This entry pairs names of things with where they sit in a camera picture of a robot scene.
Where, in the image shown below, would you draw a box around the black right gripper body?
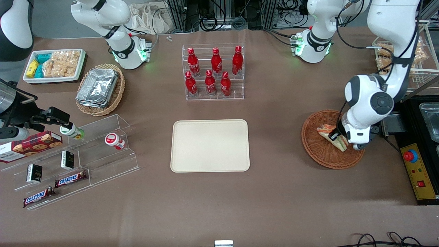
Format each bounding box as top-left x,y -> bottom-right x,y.
0,79 -> 45,130

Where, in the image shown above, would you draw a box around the triangle sandwich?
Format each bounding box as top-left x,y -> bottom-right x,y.
317,124 -> 349,152

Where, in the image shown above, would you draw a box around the brown round wicker basket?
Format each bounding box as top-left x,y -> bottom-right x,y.
301,109 -> 366,170

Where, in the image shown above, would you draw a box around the aluminium foil tray stack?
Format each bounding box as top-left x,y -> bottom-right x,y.
76,68 -> 119,109

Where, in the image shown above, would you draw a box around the light oval wicker basket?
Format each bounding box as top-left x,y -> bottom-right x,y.
75,63 -> 126,117

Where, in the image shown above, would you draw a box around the beige plastic tray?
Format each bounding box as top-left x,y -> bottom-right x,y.
170,119 -> 250,173

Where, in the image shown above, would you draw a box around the white bottle green cap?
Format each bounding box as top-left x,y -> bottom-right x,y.
59,122 -> 85,140

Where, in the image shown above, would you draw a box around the white snack bin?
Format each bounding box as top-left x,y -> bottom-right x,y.
23,48 -> 86,85

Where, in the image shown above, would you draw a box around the red tartan cookie box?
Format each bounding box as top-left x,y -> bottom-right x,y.
0,130 -> 63,164

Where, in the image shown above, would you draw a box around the yellow snack packet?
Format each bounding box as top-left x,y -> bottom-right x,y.
26,60 -> 39,79

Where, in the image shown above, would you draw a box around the small black box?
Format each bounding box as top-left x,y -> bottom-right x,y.
26,164 -> 43,183
61,151 -> 75,170

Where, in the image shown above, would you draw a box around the bagged rice crackers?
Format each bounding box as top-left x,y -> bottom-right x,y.
43,59 -> 62,78
55,50 -> 81,77

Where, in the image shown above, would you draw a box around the black sealing machine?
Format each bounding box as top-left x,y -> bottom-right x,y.
381,95 -> 439,206

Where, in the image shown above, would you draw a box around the small white bottle red cap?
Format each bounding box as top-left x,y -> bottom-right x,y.
104,132 -> 126,151

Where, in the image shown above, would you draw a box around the snickers chocolate bar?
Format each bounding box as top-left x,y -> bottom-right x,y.
23,187 -> 56,209
55,170 -> 88,189

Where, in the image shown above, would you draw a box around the yellow control panel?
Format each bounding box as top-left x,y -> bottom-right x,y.
400,143 -> 438,200

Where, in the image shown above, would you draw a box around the bagged brown pastry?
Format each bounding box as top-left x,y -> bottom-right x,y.
413,37 -> 430,64
376,42 -> 395,59
376,57 -> 394,75

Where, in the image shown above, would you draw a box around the metal pan in machine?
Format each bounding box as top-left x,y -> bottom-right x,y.
419,102 -> 439,143

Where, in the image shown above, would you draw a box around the clear acrylic stepped shelf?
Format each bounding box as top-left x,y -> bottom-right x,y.
0,114 -> 140,210

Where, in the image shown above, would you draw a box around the clear acrylic bottle rack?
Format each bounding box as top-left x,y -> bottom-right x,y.
181,43 -> 245,101

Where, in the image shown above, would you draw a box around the red cola bottle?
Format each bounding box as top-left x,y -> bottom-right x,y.
211,47 -> 223,77
220,71 -> 232,97
187,47 -> 201,77
232,46 -> 244,76
205,70 -> 217,97
185,71 -> 198,97

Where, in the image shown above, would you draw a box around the beige cloth bag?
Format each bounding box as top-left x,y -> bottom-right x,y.
128,3 -> 173,35

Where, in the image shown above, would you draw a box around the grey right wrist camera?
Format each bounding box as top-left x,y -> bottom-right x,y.
0,127 -> 30,143

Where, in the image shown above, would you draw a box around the black bracket with metal plate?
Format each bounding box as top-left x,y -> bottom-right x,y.
381,113 -> 408,137

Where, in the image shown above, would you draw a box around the white wire rack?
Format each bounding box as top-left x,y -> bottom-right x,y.
372,21 -> 439,101

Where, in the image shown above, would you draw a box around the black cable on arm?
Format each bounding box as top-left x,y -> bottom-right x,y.
335,0 -> 423,83

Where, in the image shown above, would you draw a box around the black floor cable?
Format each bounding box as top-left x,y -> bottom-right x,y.
343,232 -> 439,247

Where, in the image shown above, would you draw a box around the aluminium frame profile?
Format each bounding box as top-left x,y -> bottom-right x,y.
262,0 -> 278,30
167,0 -> 188,33

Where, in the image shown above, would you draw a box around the black cable bundle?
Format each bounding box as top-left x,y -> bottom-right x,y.
198,13 -> 248,32

